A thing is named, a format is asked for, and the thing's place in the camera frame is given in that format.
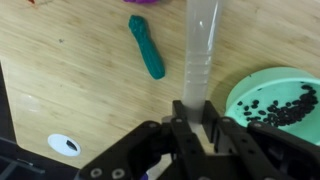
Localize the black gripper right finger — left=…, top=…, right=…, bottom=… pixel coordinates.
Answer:
left=202, top=101, right=320, bottom=180

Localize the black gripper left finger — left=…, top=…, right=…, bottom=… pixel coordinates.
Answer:
left=78, top=100, right=219, bottom=180

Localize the big beige plastic spoon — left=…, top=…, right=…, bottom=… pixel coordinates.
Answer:
left=161, top=0, right=224, bottom=154

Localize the mint green strainer bowl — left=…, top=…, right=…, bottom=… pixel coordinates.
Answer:
left=225, top=67, right=320, bottom=145

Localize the teal toy cucumber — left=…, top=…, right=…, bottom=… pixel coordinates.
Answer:
left=128, top=15, right=165, bottom=80

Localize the white table cable grommet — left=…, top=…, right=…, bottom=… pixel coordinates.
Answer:
left=47, top=134, right=81, bottom=157

